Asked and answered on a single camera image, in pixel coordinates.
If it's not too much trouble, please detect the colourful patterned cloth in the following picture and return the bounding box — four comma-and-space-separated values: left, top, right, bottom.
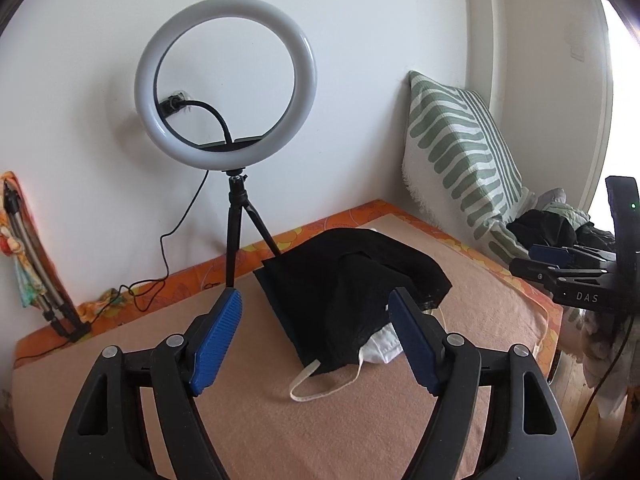
0, 171, 126, 326

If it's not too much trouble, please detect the folded silver tripod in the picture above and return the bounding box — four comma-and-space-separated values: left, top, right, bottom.
2, 180, 92, 343

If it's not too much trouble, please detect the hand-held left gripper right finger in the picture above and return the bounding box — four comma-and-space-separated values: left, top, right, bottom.
387, 287, 573, 480

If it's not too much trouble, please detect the orange floral sheet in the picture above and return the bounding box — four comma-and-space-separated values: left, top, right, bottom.
14, 199, 563, 386

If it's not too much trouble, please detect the white drawstring cloth bag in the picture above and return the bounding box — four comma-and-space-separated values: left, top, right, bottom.
290, 228, 551, 403

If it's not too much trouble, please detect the black mini tripod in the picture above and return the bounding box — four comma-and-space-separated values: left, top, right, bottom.
223, 170, 281, 293

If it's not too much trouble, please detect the black power cable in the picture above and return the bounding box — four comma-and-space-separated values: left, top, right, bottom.
17, 170, 211, 361

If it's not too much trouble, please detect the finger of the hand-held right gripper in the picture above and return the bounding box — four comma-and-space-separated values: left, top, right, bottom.
529, 243, 617, 267
508, 258, 608, 293

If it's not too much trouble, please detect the pale grey garment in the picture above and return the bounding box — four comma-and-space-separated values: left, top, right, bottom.
532, 187, 593, 231

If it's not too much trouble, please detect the green striped white cushion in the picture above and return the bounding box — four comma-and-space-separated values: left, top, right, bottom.
401, 71, 531, 266

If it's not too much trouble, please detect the black t-shirt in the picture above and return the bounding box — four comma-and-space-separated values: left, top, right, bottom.
253, 228, 453, 375

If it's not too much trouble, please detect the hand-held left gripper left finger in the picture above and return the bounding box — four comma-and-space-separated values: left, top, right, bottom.
52, 287, 244, 480

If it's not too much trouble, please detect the dark gripper cable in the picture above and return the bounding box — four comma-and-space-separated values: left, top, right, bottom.
572, 310, 636, 441

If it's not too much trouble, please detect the white ring light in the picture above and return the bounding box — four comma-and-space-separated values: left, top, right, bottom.
134, 0, 318, 172

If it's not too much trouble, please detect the beige towel mat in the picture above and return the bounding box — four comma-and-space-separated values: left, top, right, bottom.
11, 212, 563, 480

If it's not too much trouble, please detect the black gooseneck phone holder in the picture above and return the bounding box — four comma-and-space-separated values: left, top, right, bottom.
159, 91, 261, 151

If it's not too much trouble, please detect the black crumpled garment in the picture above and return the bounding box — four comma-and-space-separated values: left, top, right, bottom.
507, 210, 616, 257

